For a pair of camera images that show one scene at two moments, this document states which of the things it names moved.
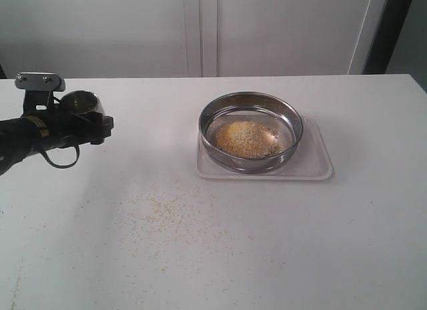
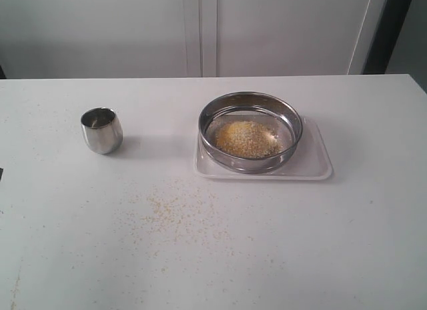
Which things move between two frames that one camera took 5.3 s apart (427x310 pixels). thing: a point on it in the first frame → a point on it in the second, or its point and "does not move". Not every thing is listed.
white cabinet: x=127 y=34 does not move
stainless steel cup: x=81 y=101 → x=102 y=129
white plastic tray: x=307 y=161 does not move
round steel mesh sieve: x=249 y=133 does not move
